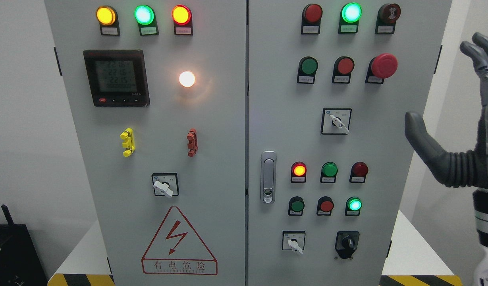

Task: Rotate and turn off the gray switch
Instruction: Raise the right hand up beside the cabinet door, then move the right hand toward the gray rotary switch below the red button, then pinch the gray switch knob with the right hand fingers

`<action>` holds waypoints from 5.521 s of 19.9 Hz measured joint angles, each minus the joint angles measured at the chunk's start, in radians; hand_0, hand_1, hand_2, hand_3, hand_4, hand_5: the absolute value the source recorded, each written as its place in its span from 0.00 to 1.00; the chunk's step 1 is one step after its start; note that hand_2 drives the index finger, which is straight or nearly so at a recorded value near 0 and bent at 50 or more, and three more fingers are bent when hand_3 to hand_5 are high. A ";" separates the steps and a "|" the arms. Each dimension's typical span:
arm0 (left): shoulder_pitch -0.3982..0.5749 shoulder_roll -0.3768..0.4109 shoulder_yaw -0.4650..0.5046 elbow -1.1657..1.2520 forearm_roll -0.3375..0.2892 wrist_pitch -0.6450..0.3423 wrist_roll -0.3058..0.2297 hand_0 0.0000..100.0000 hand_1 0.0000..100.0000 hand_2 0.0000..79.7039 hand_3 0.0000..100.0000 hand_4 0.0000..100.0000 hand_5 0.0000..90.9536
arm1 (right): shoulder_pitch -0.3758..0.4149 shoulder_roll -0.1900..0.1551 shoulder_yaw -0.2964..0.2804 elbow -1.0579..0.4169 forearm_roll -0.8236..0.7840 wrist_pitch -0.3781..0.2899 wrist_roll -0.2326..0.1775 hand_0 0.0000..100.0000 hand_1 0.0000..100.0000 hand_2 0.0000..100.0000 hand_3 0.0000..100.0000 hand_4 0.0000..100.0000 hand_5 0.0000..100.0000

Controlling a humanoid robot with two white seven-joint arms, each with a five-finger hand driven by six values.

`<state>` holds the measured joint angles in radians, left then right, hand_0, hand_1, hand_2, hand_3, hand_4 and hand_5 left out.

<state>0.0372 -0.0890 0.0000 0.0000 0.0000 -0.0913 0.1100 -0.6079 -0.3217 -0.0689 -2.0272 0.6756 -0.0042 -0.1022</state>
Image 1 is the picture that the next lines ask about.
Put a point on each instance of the dark grey robotic hand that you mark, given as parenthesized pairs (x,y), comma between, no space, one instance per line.
(464,168)

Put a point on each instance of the green lit button lower row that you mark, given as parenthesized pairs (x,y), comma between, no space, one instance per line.
(353,206)

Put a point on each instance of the red emergency stop mushroom button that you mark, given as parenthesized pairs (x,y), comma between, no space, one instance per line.
(381,67)

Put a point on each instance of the green indicator middle row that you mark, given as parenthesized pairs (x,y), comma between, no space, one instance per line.
(329,173)

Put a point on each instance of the red push button lower row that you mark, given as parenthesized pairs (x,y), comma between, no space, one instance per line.
(325,206)

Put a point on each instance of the red push button row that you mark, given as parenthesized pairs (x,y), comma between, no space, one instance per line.
(343,67)
(325,206)

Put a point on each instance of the red push button upper row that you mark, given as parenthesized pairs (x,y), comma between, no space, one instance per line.
(343,67)

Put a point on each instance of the dark red buzzer top right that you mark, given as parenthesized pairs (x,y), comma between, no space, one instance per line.
(387,17)

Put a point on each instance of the red lit indicator middle row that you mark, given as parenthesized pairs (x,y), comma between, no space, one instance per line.
(298,172)

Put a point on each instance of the green push button lower row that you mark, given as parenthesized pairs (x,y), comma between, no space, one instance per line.
(296,206)

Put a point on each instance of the green push button row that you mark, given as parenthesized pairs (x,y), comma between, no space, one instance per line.
(306,70)
(296,206)

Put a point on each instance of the green push button upper row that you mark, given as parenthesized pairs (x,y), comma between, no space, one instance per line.
(306,70)

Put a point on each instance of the green lit indicator top right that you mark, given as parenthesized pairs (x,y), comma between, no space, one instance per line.
(349,18)

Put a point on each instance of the dark red indicator top right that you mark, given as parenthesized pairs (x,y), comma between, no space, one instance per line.
(311,19)

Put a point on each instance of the grey electrical control cabinet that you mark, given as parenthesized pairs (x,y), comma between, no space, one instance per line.
(246,100)

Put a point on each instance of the red terminal connector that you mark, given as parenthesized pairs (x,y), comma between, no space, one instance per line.
(192,144)

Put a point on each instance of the white lit indicator lamp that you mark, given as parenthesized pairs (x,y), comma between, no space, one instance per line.
(187,79)

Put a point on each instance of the red high voltage warning sticker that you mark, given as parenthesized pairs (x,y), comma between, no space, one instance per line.
(177,248)

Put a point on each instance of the red lit indicator top left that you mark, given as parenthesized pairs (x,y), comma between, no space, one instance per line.
(182,20)

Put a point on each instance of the yellow terminal connector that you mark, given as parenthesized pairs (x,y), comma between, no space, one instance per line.
(128,142)

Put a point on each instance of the green indicator light top left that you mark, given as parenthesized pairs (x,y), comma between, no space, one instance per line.
(146,20)

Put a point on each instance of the black digital power meter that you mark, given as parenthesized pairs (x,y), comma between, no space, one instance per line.
(117,78)

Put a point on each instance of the yellow indicator light top left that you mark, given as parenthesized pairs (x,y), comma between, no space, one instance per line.
(107,18)

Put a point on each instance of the black box with antenna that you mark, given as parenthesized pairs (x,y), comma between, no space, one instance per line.
(19,262)

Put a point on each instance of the black key selector switch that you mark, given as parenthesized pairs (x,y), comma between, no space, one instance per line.
(346,243)

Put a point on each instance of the silver cabinet door handle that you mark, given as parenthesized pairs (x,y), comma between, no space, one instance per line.
(268,176)

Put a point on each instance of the left door grey rotary switch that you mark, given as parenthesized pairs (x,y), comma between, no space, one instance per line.
(165,184)

